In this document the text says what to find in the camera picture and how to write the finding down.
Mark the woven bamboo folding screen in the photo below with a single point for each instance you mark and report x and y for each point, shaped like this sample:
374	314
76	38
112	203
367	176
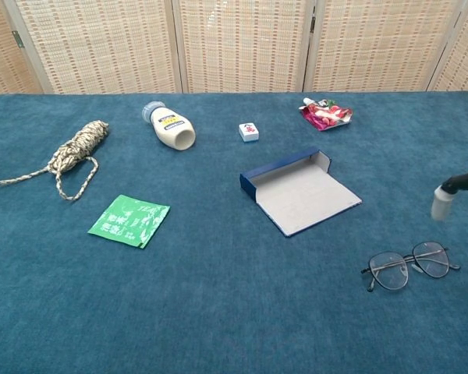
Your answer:
242	43

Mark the wire-frame eyeglasses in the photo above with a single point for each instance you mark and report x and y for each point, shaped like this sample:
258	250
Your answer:
388	270

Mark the red snack pouch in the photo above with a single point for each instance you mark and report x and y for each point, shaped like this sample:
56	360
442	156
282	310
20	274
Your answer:
327	115

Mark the white mahjong tile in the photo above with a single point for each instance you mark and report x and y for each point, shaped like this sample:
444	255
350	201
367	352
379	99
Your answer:
249	131

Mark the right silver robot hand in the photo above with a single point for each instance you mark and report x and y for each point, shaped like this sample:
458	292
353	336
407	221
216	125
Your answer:
440	200

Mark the cream mayonnaise bottle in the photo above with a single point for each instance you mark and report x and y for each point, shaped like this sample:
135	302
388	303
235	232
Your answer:
171	128

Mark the blue felt table cloth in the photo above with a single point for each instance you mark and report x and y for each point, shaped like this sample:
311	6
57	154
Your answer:
218	304

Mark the green tea sachet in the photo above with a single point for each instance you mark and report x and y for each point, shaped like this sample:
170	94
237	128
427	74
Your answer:
128	220

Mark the blue box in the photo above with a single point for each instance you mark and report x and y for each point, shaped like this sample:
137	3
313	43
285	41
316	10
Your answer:
296	195

